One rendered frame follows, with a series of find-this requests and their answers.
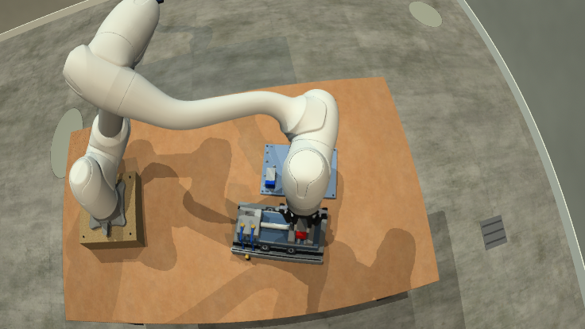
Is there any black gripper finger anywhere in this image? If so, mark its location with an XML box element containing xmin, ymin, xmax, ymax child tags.
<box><xmin>279</xmin><ymin>203</ymin><xmax>298</xmax><ymax>231</ymax></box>
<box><xmin>307</xmin><ymin>207</ymin><xmax>327</xmax><ymax>233</ymax></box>

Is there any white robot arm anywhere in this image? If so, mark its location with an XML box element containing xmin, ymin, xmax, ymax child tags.
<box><xmin>63</xmin><ymin>0</ymin><xmax>339</xmax><ymax>238</ymax></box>

